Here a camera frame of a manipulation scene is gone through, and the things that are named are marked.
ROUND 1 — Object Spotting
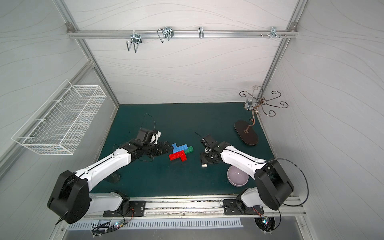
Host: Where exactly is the right controller board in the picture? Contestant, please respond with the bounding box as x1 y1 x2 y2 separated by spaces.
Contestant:
255 217 276 233

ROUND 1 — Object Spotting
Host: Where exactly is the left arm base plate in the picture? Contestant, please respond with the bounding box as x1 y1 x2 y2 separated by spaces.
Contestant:
103 200 146 218

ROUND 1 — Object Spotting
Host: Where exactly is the aluminium rail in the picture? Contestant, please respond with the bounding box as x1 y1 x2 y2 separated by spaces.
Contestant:
59 194 307 221
67 29 299 40

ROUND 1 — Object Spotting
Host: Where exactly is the left controller board with wires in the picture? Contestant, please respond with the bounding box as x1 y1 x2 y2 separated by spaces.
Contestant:
91 207 135 237

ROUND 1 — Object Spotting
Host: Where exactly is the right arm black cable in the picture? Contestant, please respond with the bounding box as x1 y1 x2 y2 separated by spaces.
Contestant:
265 158 310 232

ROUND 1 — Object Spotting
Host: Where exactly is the aluminium top rail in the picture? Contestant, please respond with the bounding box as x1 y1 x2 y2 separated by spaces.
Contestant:
67 29 299 40

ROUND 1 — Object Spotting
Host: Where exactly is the large green lego brick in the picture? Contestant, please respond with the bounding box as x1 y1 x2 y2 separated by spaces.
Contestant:
184 146 194 154

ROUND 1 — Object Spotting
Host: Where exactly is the red lego brick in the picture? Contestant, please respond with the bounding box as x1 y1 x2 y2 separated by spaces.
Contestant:
179 151 187 162
169 152 182 161

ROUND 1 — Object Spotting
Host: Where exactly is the copper jewelry stand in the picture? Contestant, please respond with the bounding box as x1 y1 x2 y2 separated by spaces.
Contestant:
234 85 289 146

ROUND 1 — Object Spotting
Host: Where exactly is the lilac bowl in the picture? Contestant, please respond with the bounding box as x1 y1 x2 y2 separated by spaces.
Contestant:
227 166 249 187

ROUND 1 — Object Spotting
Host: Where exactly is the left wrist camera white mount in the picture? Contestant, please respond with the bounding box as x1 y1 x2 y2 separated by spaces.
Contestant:
151 130 161 145

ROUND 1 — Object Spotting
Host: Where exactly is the long blue lego brick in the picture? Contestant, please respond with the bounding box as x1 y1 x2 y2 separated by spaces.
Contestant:
173 144 188 153

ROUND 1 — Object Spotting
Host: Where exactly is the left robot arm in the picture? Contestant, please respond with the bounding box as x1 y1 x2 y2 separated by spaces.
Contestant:
47 129 174 224

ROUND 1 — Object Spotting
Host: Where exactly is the dark round coaster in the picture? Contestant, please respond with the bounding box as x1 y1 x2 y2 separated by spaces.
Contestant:
105 172 121 184

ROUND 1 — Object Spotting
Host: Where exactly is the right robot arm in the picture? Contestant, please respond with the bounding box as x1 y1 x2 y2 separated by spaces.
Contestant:
201 135 294 212

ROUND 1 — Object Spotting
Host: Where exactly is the white wire basket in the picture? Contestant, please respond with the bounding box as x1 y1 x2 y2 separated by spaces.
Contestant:
12 80 106 155

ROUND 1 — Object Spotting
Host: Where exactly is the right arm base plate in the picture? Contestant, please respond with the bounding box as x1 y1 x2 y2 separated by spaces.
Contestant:
219 199 264 216

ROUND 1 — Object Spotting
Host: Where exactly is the aluminium front rail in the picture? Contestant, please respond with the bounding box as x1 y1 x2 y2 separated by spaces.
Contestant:
59 194 307 221

